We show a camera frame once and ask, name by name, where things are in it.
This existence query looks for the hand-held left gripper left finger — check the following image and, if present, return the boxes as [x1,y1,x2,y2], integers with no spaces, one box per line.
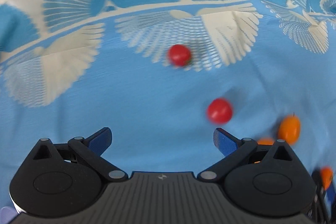
[31,127,129,183]

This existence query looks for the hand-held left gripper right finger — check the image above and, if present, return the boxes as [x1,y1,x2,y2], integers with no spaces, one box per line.
[197,128,294,183]

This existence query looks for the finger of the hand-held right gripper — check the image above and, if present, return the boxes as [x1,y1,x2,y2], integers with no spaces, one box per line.
[312,168,336,224]

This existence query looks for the red cherry tomato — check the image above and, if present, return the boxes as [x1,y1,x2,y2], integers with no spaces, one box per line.
[207,98,233,124]
[168,44,192,67]

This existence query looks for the orange kumquat with stem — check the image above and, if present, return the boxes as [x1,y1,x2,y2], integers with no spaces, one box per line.
[278,112,301,146]

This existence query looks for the blue white fan-print cloth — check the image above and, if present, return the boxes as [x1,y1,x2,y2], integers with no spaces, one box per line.
[0,0,336,224]

